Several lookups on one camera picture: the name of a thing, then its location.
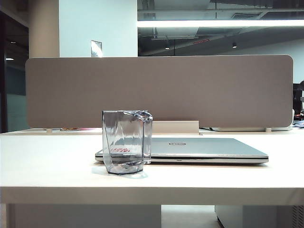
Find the red ceiling sign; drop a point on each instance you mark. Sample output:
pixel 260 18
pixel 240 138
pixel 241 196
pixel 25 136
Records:
pixel 201 41

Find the white red laptop sticker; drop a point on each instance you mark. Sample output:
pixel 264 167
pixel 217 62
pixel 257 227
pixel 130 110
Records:
pixel 120 149

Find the black office chair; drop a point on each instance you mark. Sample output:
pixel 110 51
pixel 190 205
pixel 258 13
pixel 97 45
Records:
pixel 298 95

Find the black ceiling spot lamp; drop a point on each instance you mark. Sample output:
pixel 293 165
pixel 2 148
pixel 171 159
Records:
pixel 234 45
pixel 167 46

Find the beige fabric desk divider panel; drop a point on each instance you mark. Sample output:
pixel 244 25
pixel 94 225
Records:
pixel 166 90

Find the dark glass partition door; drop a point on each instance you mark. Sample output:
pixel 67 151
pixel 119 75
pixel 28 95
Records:
pixel 14 78

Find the silver Dell laptop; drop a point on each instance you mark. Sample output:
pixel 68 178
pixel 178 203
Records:
pixel 213 148

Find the clear faceted glass water cup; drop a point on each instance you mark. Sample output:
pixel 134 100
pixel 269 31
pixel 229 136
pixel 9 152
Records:
pixel 123 133

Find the white cabinet under desk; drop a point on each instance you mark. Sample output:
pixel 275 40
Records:
pixel 256 217

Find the pink orange items behind divider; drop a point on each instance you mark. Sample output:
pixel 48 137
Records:
pixel 76 129

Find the white desk support panel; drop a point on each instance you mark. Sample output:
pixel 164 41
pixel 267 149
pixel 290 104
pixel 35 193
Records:
pixel 83 217

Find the ceiling air vent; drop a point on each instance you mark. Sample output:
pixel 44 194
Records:
pixel 247 16

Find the long white ceiling light strip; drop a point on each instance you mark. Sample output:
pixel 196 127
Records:
pixel 213 23

